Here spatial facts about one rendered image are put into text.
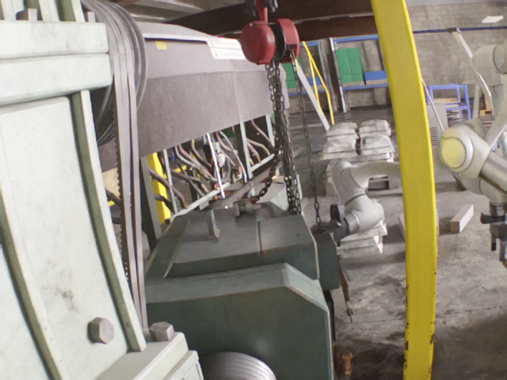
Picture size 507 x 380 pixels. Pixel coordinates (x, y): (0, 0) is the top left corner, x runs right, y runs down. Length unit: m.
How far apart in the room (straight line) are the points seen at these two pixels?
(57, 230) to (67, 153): 0.10
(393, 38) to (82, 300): 1.02
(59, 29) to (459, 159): 1.18
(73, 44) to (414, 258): 1.10
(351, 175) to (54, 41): 1.48
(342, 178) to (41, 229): 1.49
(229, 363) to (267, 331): 0.10
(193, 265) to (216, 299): 0.14
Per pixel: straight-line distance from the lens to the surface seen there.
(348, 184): 1.91
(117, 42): 0.74
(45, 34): 0.59
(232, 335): 0.96
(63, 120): 0.64
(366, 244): 3.40
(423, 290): 1.46
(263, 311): 0.94
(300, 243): 1.03
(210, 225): 1.16
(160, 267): 1.14
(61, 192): 0.62
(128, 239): 0.76
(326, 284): 1.35
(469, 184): 2.06
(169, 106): 1.91
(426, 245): 1.40
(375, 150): 5.13
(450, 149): 1.47
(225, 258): 1.03
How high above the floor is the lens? 1.19
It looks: 10 degrees down
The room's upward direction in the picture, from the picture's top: 9 degrees counter-clockwise
